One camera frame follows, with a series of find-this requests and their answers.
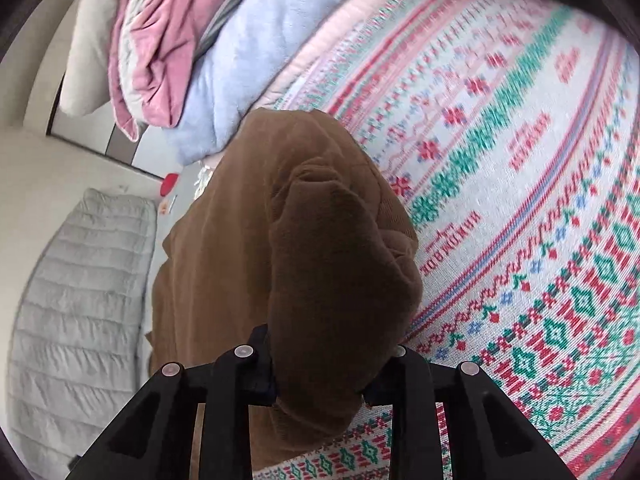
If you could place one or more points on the grey quilted headboard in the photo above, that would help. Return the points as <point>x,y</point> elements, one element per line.
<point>74,356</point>

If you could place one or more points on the red small object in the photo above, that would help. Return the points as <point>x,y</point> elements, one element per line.
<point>168,183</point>

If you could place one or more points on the brown coat with fur collar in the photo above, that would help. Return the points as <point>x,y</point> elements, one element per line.
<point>297,230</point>

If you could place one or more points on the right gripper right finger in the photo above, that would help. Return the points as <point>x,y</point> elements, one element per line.
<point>489,437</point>

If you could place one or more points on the pink velvet quilt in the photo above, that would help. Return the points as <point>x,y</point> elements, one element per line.
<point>153,48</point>

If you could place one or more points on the light blue fleece blanket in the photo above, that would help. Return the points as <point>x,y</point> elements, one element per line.
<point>253,46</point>

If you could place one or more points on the patterned knit blanket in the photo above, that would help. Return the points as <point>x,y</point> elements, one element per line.
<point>509,130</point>

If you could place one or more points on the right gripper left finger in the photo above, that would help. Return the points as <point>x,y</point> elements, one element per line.
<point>152,436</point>

